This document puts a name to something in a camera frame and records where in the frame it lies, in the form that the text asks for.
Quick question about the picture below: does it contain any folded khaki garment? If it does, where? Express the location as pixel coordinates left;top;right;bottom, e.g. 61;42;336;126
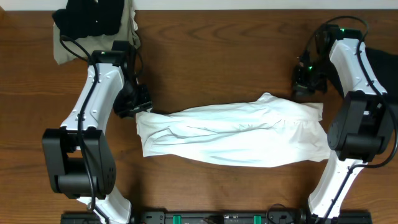
53;0;141;65

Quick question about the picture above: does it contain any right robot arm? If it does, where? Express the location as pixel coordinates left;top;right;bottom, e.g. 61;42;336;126
292;24;397;223

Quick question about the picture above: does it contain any folded black garment on stack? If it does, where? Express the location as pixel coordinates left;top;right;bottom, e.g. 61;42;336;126
52;0;124;40

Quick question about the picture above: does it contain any white t-shirt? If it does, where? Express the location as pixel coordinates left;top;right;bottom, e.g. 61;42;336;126
136;93;330;167

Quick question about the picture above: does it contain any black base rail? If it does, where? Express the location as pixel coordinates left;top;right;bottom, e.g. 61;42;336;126
60;208;373;224

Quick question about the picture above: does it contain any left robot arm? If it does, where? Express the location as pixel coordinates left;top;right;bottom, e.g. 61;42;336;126
42;40;152;223

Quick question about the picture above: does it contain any black garment right edge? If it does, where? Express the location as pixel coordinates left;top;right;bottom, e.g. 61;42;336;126
366;47;397;100

